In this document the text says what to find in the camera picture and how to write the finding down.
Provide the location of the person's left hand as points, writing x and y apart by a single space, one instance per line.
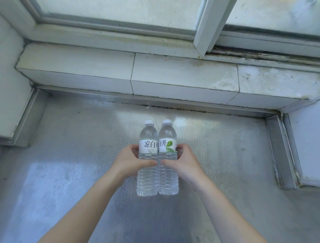
125 162

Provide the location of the white window frame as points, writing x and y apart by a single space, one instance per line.
160 27

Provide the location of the clear plastic water bottle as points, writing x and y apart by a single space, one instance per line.
147 152
168 150

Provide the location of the person's right hand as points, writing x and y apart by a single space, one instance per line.
186 165

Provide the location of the person's right thumb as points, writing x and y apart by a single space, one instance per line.
171 164

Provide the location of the person's left forearm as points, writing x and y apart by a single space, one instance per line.
80 212

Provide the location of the person's right forearm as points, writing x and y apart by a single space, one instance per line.
225 212

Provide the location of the white tiled window sill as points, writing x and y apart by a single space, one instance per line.
160 75

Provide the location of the person's left thumb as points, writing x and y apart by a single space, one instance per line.
146 164

